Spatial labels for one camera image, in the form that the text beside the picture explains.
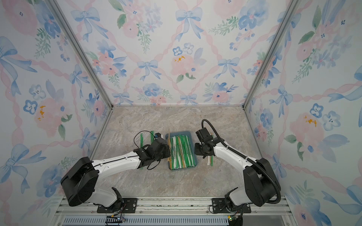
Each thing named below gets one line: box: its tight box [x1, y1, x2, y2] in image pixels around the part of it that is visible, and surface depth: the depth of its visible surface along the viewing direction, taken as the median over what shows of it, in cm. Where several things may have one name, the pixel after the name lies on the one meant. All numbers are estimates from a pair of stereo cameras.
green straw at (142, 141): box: [140, 133, 144, 148], surface depth 103 cm
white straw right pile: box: [206, 155, 212, 166], surface depth 91 cm
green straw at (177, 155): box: [172, 135, 182, 170], surface depth 94 cm
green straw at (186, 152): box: [179, 134, 196, 169], surface depth 95 cm
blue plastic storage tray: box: [165, 130, 198, 171], surface depth 94 cm
